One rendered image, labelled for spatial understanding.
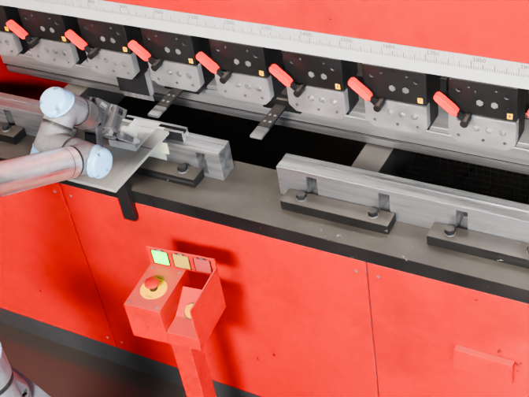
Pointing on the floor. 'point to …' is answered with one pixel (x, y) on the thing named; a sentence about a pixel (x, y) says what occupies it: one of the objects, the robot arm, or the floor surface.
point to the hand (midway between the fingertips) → (126, 141)
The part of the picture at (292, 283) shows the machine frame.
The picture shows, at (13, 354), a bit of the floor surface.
